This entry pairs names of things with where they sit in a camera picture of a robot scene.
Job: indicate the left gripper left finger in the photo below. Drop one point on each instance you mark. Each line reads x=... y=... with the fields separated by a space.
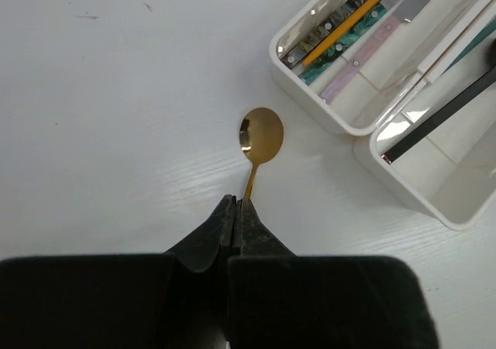
x=117 y=300

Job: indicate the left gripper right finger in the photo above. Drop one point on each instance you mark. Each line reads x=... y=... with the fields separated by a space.
x=280 y=300

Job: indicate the gold spoon teal handle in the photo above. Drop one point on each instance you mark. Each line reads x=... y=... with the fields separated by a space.
x=261 y=135

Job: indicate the orange plastic knife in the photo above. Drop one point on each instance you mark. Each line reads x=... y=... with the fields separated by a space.
x=339 y=31

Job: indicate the steel knife dark handle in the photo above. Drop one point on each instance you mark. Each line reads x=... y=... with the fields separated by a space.
x=312 y=29

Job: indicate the black measuring spoon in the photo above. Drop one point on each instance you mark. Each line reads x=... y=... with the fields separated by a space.
x=446 y=112

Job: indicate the steel knife teal handle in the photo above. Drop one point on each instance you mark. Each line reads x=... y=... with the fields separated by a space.
x=404 y=10

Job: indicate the pink handled steak knife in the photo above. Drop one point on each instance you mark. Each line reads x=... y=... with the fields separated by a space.
x=361 y=57

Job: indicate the teal plastic spoon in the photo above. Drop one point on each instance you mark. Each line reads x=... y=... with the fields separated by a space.
x=475 y=42

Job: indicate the white front utensil tray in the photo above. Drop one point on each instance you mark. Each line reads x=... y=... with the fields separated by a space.
x=449 y=175

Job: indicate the white utensil tray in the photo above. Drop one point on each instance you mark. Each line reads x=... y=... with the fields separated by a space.
x=449 y=175
x=395 y=51

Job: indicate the white back utensil tray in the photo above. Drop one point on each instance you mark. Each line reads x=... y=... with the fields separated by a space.
x=395 y=51

